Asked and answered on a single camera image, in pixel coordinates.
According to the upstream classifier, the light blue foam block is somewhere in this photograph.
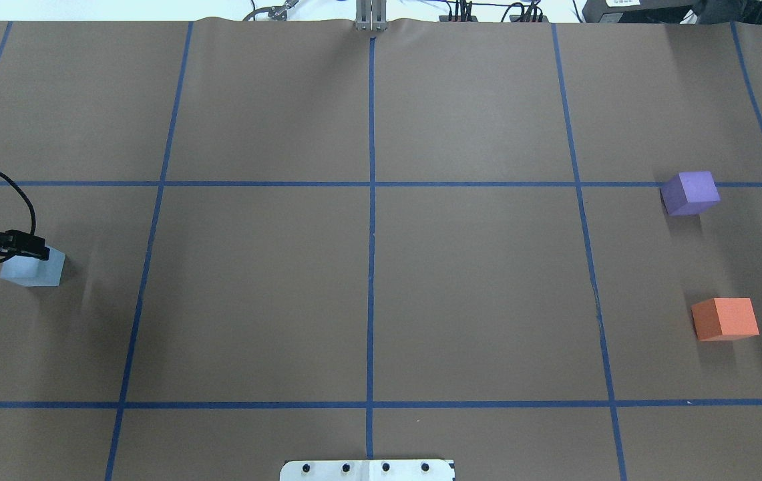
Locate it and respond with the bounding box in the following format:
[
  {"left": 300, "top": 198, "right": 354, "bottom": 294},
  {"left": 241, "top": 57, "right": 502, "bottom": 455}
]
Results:
[{"left": 0, "top": 246, "right": 66, "bottom": 287}]

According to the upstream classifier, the purple foam block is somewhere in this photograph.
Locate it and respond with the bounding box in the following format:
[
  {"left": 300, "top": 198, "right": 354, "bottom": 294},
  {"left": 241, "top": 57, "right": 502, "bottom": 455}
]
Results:
[{"left": 660, "top": 171, "right": 721, "bottom": 216}]

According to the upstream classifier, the orange foam block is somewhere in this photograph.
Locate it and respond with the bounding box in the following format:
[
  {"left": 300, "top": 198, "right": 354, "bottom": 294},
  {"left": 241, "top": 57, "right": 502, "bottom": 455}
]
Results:
[{"left": 690, "top": 297, "right": 759, "bottom": 342}]

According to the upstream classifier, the white camera pedestal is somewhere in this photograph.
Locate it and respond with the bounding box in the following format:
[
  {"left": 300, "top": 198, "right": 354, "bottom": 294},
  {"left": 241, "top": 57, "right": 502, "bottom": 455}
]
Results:
[{"left": 279, "top": 458, "right": 456, "bottom": 480}]

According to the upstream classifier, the aluminium frame post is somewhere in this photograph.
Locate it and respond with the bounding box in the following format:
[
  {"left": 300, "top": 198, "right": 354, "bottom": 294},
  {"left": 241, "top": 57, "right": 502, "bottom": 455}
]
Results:
[{"left": 354, "top": 0, "right": 389, "bottom": 31}]

